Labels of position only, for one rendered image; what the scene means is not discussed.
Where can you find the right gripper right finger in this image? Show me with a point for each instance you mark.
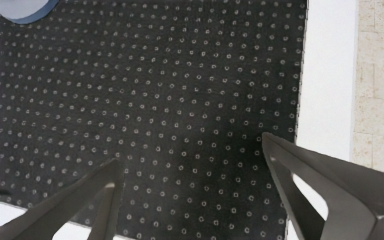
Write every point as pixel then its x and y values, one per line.
pixel 353 193

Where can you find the black perforated plate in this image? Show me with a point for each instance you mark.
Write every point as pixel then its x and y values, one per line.
pixel 179 91

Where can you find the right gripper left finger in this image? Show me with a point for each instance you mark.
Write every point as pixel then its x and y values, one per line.
pixel 44 220

